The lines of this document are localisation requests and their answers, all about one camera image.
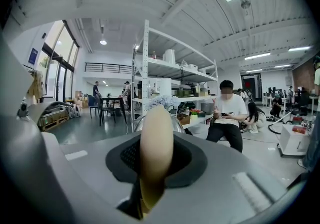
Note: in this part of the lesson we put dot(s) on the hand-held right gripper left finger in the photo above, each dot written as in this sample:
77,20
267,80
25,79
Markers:
87,168

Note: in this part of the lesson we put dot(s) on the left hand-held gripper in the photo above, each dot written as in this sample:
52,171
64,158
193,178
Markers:
23,110

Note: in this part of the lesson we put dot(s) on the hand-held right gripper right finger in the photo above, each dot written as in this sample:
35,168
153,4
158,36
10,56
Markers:
225,180

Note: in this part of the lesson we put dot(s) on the beige hanging coat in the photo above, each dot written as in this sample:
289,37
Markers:
36,87

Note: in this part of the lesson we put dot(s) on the wooden pallets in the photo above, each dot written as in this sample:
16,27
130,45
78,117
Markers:
55,121

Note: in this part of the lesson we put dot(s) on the white black helmet device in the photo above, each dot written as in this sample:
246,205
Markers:
73,111

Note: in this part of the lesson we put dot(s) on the stacked cardboard boxes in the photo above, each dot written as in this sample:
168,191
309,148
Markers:
81,99

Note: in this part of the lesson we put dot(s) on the black chair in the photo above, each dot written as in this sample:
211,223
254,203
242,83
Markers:
93,102

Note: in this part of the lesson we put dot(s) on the large glass window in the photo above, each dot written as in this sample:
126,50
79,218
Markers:
60,50

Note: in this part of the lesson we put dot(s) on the long table black legs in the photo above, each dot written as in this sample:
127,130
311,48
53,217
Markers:
110,99

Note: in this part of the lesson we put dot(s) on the small potted red flowers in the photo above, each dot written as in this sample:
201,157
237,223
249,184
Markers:
195,112

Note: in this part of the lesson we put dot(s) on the white low cabinet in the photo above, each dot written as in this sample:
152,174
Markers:
292,140

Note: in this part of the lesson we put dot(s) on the red box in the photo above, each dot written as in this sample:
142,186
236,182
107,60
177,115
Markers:
300,129

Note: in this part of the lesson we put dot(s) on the black balcony railing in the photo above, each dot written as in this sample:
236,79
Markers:
110,67

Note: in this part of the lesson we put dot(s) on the dark double door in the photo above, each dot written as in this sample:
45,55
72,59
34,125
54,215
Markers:
251,85

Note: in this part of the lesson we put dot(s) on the desk with black monitors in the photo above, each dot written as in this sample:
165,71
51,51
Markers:
272,92

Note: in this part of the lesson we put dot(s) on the pale blue flower bouquet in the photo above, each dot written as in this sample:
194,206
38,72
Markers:
162,101

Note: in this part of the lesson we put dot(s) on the round pendant lamp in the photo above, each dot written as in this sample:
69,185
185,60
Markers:
103,42

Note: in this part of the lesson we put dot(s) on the white cylindrical container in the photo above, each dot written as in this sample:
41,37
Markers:
165,86

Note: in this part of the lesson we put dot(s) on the white metal shelving rack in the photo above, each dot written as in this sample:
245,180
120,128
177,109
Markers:
145,67

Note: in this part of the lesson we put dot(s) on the ceiling strip light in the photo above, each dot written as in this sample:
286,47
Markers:
257,56
299,48

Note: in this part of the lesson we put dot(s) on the white rectangular appliance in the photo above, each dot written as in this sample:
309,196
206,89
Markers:
170,56

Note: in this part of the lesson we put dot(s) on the blue wall poster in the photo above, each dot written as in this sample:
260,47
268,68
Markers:
33,55

